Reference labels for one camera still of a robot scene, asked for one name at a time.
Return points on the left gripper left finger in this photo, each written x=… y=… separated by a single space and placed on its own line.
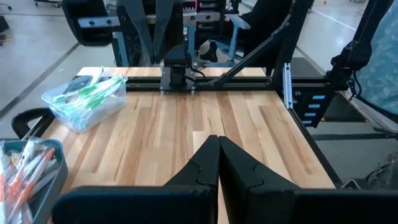
x=140 y=205

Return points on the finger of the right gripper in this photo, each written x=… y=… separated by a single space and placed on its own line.
x=136 y=18
x=168 y=21

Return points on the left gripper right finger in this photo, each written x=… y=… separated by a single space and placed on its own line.
x=295 y=207

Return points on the green toothbrush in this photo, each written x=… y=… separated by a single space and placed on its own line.
x=96 y=101
x=97 y=74
x=102 y=85
x=66 y=99
x=109 y=81
x=77 y=91

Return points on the orange toothbrush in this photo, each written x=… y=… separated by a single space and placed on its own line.
x=46 y=179
x=3 y=186
x=21 y=171
x=31 y=183

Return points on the clear plastic bin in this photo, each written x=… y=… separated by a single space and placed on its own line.
x=93 y=119

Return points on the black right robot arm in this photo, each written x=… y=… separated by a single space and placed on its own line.
x=177 y=59

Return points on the black bulky object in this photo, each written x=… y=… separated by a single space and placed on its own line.
x=93 y=35

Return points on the person's shoe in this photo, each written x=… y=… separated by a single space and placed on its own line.
x=211 y=54

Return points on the dark grey-green plastic bin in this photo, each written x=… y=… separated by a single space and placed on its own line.
x=59 y=183

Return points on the black box with blue labels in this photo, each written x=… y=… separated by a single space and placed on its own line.
x=301 y=118

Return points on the silver aluminium extrusion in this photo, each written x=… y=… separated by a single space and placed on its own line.
x=287 y=87

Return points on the black table clamp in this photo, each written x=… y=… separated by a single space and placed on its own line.
x=21 y=119

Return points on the black rounded device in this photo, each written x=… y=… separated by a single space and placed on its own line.
x=354 y=56

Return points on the person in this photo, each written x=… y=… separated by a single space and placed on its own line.
x=385 y=62

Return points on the blue-grey desk frame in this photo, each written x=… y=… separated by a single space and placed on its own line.
x=191 y=43

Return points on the black diagonal frame strut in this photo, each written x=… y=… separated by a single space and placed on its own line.
x=255 y=56

